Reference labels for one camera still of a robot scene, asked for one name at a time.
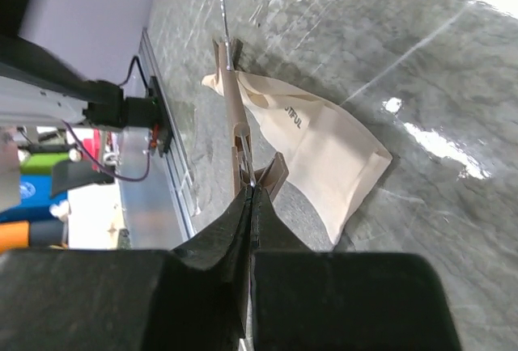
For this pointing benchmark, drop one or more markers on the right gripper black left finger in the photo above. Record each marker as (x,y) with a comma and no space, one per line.
(193,297)

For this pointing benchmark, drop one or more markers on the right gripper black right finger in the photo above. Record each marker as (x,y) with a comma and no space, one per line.
(306,300)

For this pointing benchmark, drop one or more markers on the beige clip hanger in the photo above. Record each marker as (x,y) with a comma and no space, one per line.
(274,175)

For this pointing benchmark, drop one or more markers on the grey and cream underwear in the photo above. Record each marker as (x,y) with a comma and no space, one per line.
(332,159)

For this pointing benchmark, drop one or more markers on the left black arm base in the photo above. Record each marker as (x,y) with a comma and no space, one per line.
(151,112)

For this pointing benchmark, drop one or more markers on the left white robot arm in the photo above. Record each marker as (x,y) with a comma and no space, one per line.
(66,62)

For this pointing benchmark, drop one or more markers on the aluminium mounting rail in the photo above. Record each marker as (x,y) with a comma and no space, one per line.
(158,211)

